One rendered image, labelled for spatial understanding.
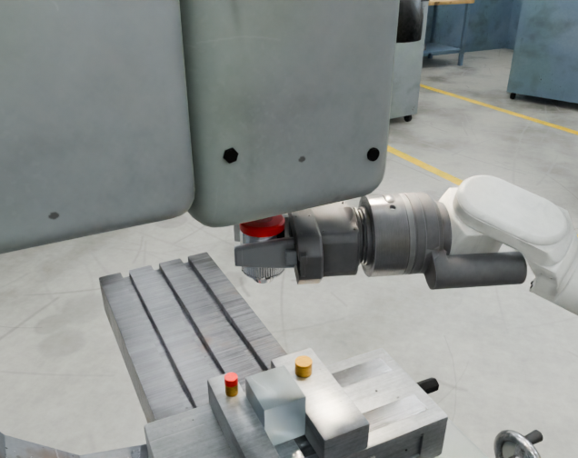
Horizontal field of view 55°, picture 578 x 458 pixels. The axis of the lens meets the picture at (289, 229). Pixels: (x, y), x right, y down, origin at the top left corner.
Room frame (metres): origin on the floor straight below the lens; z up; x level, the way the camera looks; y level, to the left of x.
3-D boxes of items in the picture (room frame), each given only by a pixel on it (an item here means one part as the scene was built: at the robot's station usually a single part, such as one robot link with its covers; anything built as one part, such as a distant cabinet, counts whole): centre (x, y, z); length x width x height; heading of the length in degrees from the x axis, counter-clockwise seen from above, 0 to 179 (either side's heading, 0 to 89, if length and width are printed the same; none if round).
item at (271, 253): (0.48, 0.02, 1.24); 0.06 x 0.02 x 0.03; 96
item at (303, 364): (0.55, -0.02, 1.05); 0.02 x 0.02 x 0.02
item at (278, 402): (0.49, 0.02, 1.03); 0.06 x 0.05 x 0.06; 25
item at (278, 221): (0.52, 0.03, 1.26); 0.05 x 0.05 x 0.01
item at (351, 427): (0.52, -0.03, 1.02); 0.15 x 0.06 x 0.04; 25
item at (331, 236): (0.52, -0.06, 1.24); 0.13 x 0.12 x 0.10; 6
